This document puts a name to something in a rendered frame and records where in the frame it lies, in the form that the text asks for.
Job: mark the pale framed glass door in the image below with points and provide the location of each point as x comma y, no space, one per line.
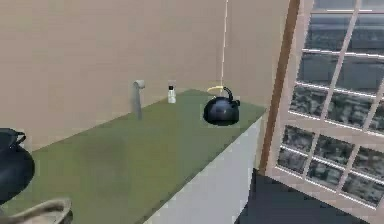
333,110

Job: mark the beige curved object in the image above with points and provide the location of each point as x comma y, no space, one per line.
43,211

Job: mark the green topped white counter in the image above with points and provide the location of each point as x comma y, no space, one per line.
133,160

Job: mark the grey tap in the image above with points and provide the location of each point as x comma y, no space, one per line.
137,100

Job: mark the small white bottle black cap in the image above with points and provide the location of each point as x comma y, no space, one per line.
171,96

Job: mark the large black kettle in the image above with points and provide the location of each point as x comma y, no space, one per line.
13,165

